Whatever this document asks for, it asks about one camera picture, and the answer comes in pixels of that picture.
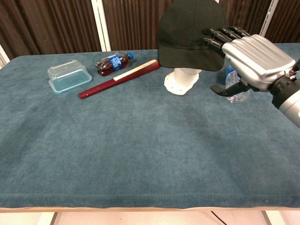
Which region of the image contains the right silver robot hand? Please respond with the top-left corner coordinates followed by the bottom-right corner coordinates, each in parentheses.
top-left (201, 26), bottom-right (296, 98)

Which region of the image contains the black baseball cap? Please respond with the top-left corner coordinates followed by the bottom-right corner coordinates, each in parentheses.
top-left (157, 0), bottom-right (229, 72)

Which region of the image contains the clear water bottle blue label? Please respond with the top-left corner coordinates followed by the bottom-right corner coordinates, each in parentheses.
top-left (224, 65), bottom-right (250, 104)

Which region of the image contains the brown pleated curtain panel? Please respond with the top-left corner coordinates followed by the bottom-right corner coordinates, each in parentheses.
top-left (264, 0), bottom-right (300, 44)
top-left (0, 0), bottom-right (102, 60)
top-left (103, 0), bottom-right (170, 51)
top-left (219, 0), bottom-right (272, 36)

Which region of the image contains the white foam mannequin head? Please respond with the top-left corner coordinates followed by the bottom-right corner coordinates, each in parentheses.
top-left (164, 67), bottom-right (202, 96)

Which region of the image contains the blue table cloth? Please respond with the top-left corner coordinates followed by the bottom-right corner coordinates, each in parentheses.
top-left (0, 43), bottom-right (300, 209)

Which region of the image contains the cola bottle blue cap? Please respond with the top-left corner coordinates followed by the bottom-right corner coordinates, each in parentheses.
top-left (94, 52), bottom-right (134, 76)

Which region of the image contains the folded dark red fan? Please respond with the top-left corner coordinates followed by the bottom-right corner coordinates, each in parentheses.
top-left (77, 59), bottom-right (161, 99)

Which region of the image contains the metal table leg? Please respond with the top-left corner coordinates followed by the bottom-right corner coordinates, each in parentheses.
top-left (46, 212), bottom-right (59, 225)
top-left (261, 210), bottom-right (273, 225)

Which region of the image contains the clear plastic food container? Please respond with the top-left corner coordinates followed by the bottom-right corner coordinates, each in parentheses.
top-left (47, 60), bottom-right (93, 95)

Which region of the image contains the white partition post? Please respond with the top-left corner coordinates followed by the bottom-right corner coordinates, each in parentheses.
top-left (91, 0), bottom-right (112, 52)
top-left (257, 0), bottom-right (278, 38)
top-left (0, 44), bottom-right (10, 68)

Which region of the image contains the thin black cable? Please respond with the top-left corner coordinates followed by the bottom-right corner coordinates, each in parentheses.
top-left (210, 210), bottom-right (225, 225)

